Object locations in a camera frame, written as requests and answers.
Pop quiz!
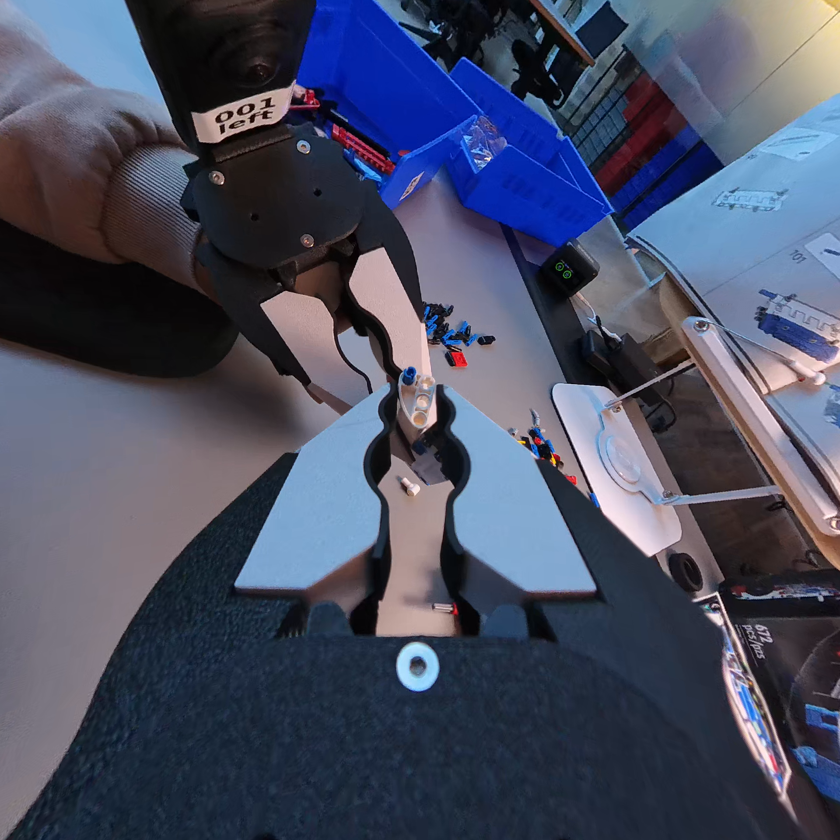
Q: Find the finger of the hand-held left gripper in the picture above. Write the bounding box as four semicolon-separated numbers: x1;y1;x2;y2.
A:
338;245;434;389
261;289;374;416

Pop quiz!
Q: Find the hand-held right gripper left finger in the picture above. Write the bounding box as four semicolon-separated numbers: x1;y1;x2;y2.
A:
233;384;395;636

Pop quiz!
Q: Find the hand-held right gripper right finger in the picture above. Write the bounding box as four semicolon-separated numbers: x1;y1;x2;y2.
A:
438;384;598;636

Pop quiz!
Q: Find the white half-round lego piece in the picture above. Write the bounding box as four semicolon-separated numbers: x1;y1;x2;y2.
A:
395;374;438;431

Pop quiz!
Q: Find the blue white lego assembly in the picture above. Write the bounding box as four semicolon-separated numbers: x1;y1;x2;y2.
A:
394;420;457;488

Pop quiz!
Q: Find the person's left forearm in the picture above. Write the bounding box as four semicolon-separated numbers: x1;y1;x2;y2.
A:
0;0;204;293

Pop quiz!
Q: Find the pile of mixed lego pieces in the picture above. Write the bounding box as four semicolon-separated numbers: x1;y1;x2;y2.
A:
508;410;601;509

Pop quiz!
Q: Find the red black lego parts heap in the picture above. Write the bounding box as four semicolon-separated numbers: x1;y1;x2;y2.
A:
289;85;398;185

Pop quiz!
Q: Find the black lego tyre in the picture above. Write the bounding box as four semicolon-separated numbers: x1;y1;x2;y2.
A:
668;551;705;593

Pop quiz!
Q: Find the black lego set box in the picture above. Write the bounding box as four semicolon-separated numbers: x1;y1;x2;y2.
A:
718;571;840;821

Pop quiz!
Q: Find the lego instruction booklet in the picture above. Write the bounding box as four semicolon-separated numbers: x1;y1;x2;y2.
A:
626;92;840;460

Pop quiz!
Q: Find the pile of blue black pins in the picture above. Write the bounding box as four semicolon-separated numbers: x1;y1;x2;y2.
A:
422;302;496;349

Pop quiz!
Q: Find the white book stand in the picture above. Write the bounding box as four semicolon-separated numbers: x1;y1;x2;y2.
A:
551;315;840;559

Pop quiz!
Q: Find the long blue plastic bin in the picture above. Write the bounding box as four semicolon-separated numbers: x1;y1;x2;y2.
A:
448;58;616;234

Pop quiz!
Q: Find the blue plastic bin white sticker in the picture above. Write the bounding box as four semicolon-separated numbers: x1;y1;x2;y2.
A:
292;0;487;210

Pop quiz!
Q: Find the black battery pack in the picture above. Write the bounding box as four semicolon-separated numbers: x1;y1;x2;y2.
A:
539;239;601;298

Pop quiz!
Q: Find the clear plastic bag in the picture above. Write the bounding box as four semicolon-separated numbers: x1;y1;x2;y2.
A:
458;115;508;173

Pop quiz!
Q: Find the black power adapter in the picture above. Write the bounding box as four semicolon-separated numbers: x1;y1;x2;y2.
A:
583;328;665;409

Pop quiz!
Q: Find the stack of red blue crates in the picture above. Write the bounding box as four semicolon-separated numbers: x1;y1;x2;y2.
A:
564;62;726;232

